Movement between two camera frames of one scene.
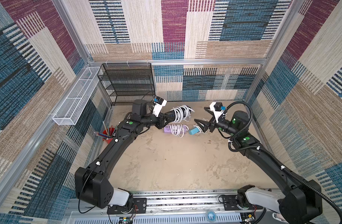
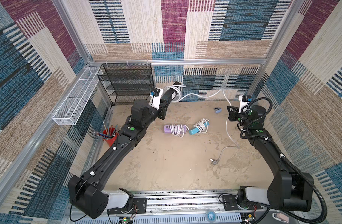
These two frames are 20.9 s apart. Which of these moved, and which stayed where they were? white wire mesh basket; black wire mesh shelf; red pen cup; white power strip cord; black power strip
Moved: white power strip cord; black power strip
Stayed: red pen cup; black wire mesh shelf; white wire mesh basket
